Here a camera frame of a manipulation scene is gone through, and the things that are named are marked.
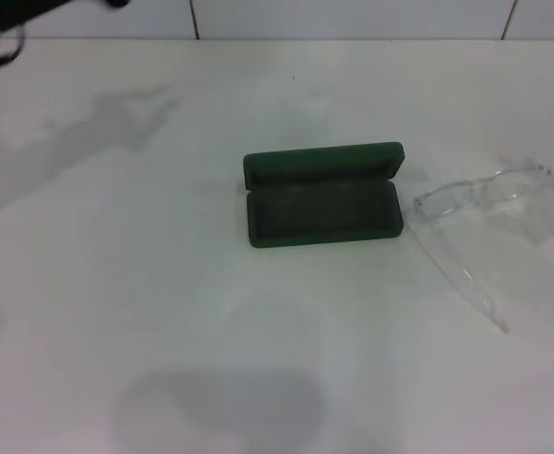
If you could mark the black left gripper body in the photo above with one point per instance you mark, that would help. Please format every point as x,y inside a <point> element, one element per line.
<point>26,12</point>

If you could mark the clear transparent glasses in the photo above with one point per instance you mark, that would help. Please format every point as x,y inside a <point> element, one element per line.
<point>447,203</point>

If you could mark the green glasses case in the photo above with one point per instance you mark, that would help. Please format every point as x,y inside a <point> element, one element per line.
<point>324,213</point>

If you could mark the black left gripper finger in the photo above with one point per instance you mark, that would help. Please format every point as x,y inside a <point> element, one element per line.
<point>117,4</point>

